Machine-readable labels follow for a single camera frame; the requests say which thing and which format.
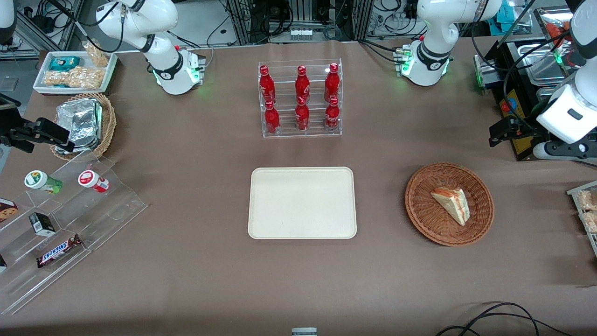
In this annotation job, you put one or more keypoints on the triangular sandwich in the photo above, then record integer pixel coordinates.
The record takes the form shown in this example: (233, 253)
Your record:
(452, 203)

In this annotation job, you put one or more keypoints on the teal snack packet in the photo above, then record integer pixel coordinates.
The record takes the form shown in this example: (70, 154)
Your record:
(64, 63)

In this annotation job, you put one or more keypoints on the tan wicker basket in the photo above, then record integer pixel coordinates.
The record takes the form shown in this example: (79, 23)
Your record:
(108, 123)

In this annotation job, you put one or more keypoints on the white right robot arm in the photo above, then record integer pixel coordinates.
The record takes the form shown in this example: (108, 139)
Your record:
(158, 28)

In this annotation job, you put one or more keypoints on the steel tray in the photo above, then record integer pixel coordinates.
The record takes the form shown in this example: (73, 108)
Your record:
(543, 65)

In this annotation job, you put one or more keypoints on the clear bag of peanuts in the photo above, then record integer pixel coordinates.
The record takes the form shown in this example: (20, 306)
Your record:
(97, 55)
(56, 78)
(87, 77)

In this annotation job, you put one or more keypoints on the white rectangular snack tray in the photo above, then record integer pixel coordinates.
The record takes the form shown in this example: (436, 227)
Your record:
(41, 74)

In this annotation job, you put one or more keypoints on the brown wicker basket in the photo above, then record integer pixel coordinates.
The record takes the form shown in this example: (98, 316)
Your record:
(429, 214)

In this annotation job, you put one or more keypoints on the white power strip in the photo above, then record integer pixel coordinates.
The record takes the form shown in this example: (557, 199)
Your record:
(301, 33)

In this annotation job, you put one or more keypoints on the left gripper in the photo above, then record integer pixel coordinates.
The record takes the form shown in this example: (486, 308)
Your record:
(526, 132)

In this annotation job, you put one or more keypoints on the teal cardboard box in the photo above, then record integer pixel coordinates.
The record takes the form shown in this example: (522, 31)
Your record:
(504, 11)

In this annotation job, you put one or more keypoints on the cream plastic tray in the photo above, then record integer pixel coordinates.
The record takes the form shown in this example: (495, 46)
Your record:
(302, 203)

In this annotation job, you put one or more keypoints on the foil wrapped package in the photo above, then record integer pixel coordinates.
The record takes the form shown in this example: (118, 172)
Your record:
(78, 119)
(91, 142)

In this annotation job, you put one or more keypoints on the small black carton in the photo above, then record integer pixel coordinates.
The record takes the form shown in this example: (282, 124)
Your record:
(42, 224)

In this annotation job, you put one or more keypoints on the cookie box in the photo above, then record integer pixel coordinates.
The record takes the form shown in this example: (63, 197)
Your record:
(7, 211)

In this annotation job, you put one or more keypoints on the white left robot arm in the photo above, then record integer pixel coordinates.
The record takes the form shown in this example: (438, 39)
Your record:
(438, 32)

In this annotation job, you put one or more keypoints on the grey device at table edge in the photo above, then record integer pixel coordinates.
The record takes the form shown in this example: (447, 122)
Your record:
(304, 332)

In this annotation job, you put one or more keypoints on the clear acrylic stepped display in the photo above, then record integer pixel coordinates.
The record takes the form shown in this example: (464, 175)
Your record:
(116, 205)

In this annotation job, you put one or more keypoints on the Snickers chocolate bar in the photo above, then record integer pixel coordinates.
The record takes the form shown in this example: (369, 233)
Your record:
(58, 252)

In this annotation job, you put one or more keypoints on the red cola bottle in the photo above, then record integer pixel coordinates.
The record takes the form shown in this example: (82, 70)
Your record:
(302, 116)
(272, 120)
(267, 86)
(302, 86)
(331, 84)
(332, 116)

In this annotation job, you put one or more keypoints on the clear wrapped pastry pack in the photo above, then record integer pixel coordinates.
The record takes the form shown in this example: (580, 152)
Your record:
(590, 222)
(587, 200)

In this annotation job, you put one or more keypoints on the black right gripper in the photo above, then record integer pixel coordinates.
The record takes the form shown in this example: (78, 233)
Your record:
(10, 125)

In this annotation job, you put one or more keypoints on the black food warmer machine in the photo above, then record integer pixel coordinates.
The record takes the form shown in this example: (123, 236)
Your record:
(508, 70)

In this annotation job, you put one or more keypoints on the clear acrylic bottle rack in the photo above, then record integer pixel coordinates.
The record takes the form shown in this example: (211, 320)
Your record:
(317, 133)

